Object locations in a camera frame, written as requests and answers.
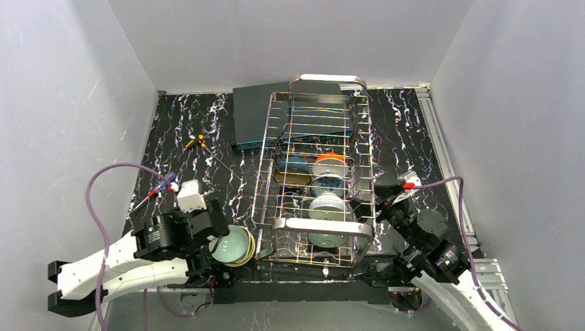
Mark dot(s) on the teal speckled bowl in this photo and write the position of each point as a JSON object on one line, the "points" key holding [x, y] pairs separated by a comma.
{"points": [[232, 248]]}

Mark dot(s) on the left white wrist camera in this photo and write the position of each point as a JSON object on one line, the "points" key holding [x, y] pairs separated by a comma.
{"points": [[190, 197]]}

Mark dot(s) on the dark grey network switch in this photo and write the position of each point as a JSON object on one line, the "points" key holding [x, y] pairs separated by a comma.
{"points": [[256, 114]]}

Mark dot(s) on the dark blue gold bowl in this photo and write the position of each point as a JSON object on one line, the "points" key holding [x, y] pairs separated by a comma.
{"points": [[292, 171]]}

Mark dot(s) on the blue white floral bowl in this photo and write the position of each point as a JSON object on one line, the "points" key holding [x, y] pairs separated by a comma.
{"points": [[328, 183]]}

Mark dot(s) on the orange bowl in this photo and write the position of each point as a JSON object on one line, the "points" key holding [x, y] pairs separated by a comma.
{"points": [[330, 162]]}

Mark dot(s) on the yellow black pliers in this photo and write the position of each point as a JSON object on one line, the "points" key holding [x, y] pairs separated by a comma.
{"points": [[199, 141]]}

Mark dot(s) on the blue red screwdriver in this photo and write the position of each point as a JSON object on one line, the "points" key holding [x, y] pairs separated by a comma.
{"points": [[168, 184]]}

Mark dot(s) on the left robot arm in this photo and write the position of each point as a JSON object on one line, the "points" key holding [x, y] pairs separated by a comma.
{"points": [[172, 249]]}

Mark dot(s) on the thin metal rod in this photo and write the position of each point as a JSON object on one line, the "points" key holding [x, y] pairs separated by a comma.
{"points": [[217, 159]]}

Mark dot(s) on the yellow rimmed bowl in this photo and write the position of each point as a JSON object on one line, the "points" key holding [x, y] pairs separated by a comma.
{"points": [[248, 255]]}

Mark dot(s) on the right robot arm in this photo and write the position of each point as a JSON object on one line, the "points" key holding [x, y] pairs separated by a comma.
{"points": [[437, 259]]}

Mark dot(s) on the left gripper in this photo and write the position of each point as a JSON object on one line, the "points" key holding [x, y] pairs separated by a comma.
{"points": [[212, 227]]}

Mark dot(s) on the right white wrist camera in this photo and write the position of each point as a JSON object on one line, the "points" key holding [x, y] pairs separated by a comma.
{"points": [[409, 182]]}

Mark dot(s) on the light green bowl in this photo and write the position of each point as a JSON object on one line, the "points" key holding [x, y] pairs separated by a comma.
{"points": [[327, 240]]}

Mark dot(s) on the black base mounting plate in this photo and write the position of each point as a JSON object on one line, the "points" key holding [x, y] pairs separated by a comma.
{"points": [[264, 281]]}

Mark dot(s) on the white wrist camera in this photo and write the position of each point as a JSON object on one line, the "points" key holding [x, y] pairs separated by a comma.
{"points": [[409, 182], [190, 197]]}

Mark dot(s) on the pale white ribbed bowl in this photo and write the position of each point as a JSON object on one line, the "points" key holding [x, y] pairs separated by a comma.
{"points": [[328, 206]]}

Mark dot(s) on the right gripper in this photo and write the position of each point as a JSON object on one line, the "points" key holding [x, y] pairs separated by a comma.
{"points": [[385, 201]]}

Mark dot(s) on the steel wire dish rack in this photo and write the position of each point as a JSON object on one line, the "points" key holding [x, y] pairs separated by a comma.
{"points": [[314, 197]]}

